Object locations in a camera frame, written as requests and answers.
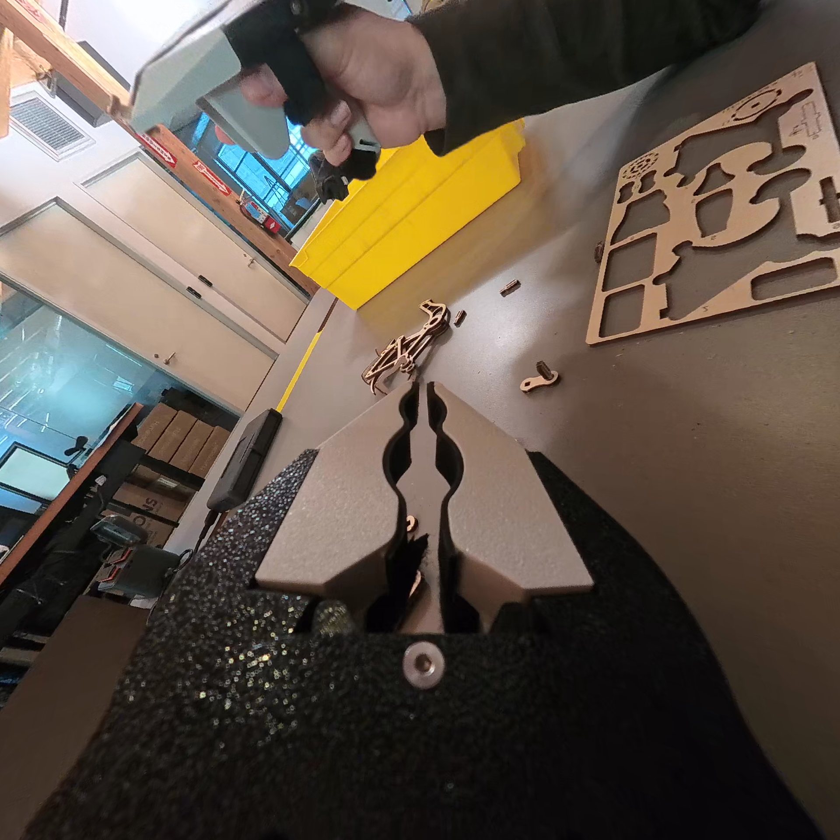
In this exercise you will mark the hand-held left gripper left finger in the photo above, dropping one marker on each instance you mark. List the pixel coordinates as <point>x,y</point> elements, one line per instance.
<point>328,512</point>

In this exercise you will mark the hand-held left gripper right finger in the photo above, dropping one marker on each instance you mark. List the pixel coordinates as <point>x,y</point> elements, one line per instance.
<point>518,518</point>

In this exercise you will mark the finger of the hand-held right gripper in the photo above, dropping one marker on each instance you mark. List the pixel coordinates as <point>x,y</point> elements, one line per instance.
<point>253,128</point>
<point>184,72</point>

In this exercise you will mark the small wooden part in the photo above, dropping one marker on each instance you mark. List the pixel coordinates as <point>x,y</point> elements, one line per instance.
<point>411,523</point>

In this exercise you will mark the person's right forearm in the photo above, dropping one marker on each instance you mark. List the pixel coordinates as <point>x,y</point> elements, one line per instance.
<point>558,46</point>

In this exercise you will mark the wooden skeleton model assembly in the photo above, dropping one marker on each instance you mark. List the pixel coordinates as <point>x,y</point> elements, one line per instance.
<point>394,354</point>

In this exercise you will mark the person's right hand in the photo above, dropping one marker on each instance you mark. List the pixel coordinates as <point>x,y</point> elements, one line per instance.
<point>387,72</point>

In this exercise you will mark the red arrow sticker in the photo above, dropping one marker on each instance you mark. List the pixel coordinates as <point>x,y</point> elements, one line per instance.
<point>211,180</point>
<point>157,151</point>

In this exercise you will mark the black power adapter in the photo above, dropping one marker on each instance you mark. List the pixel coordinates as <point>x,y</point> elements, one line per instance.
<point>246,453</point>

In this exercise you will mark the wooden ceiling beam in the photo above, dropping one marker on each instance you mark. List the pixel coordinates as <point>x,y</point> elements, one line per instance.
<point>65,46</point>

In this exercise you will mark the yellow tape strip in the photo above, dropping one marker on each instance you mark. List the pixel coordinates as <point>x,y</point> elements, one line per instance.
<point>298,374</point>

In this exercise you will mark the wooden crank part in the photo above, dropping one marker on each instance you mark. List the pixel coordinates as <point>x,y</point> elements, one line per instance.
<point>541,379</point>

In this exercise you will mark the white air vent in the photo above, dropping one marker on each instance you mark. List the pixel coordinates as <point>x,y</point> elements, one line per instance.
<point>49,124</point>

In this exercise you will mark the stack of cardboard boxes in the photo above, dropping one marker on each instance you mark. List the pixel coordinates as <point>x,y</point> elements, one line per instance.
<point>177,436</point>

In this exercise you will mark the yellow plastic bin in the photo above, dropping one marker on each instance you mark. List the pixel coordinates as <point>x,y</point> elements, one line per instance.
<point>407,216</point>

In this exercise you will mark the wooden desk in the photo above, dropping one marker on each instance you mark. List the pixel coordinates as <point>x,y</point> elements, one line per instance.
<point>72,485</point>

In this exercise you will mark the emptied wooden part sheet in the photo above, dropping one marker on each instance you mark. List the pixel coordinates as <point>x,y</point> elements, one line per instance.
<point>630,275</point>

